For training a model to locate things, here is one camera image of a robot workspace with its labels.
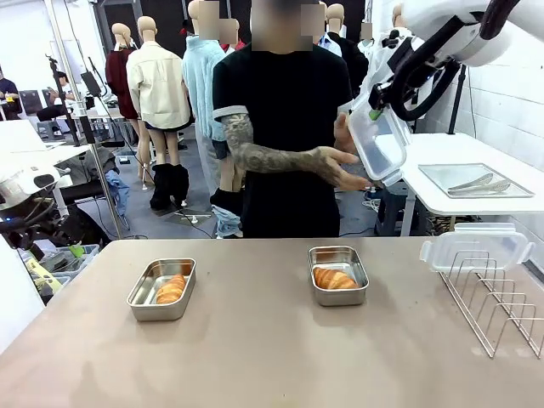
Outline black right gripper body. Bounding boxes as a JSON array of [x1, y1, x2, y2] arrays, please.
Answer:
[[368, 38, 427, 112]]

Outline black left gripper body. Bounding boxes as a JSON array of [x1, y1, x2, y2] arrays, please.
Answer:
[[0, 207, 82, 252]]

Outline clear plastic clip lid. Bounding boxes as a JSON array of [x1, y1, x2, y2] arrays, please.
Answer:
[[347, 99, 414, 189], [419, 222, 536, 274]]

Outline perforated metal baking tray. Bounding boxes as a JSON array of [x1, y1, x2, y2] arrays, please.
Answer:
[[417, 162, 536, 200]]

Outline golden croissant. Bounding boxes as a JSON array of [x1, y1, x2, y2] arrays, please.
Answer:
[[313, 266, 359, 292], [155, 273, 188, 305]]

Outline rectangular stainless steel container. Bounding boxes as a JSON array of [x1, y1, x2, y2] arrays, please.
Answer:
[[307, 245, 371, 308], [126, 258, 197, 322]]

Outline metal serving tongs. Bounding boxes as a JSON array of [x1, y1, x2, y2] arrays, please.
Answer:
[[446, 172, 513, 197]]

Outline tattooed right forearm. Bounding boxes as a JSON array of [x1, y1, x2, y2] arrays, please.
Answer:
[[230, 141, 325, 176]]

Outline person's left hand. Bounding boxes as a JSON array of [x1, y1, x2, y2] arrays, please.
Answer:
[[333, 111, 362, 156]]

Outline person's right hand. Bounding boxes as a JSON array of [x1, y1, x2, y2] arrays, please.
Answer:
[[315, 146, 376, 191]]

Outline clear plastic storage bins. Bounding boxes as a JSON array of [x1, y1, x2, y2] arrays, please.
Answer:
[[19, 243, 101, 295]]

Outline mannequin in white shirt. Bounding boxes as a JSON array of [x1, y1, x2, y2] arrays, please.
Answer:
[[360, 3, 405, 99]]

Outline mannequin in black coat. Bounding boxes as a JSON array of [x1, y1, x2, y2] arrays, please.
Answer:
[[326, 3, 369, 98]]

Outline blue denim cloth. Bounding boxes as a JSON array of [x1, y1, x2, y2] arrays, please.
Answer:
[[105, 169, 131, 218]]

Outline mannequin in blue shirt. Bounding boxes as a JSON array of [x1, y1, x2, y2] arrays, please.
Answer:
[[316, 3, 343, 57]]

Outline person in black t-shirt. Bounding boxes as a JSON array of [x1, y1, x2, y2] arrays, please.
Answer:
[[212, 0, 354, 239]]

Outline white desk with papers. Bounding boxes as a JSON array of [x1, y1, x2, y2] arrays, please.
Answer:
[[0, 120, 93, 172]]

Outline grey stool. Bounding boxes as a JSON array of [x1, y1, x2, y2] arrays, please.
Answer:
[[373, 182, 410, 237]]

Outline white side table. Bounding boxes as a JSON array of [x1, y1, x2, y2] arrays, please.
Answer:
[[399, 133, 544, 216]]

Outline black tripod with clamp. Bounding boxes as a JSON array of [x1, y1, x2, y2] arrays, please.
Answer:
[[44, 53, 82, 148]]

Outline seated person in white shirt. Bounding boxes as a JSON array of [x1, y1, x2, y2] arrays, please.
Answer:
[[37, 71, 78, 125]]

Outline seated person in dark shirt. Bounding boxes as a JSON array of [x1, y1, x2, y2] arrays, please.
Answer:
[[0, 67, 23, 122]]

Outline mannequin in red jacket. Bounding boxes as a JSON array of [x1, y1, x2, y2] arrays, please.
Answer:
[[219, 19, 248, 53]]

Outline black device on stand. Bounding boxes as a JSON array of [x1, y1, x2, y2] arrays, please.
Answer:
[[80, 71, 104, 96]]

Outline mannequin in maroon dress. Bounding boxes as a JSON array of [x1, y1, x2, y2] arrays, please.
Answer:
[[105, 23, 142, 179]]

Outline mannequin in light blue fleece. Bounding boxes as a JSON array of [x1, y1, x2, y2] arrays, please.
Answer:
[[182, 0, 247, 239]]

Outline mannequin in cream jacket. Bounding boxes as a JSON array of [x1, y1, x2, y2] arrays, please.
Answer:
[[126, 15, 192, 209]]

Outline slanted silver metal pole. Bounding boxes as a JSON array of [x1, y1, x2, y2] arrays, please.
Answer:
[[44, 0, 123, 240]]

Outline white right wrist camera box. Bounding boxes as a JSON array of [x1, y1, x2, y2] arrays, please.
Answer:
[[380, 28, 416, 50]]

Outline black stand by white wall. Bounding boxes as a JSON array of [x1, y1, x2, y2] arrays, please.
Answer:
[[447, 63, 469, 135]]

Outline right arm dark cable sleeve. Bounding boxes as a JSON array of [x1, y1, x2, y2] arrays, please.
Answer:
[[389, 0, 524, 123]]

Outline metal wire lid rack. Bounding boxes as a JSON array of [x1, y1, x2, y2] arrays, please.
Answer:
[[437, 250, 544, 360]]

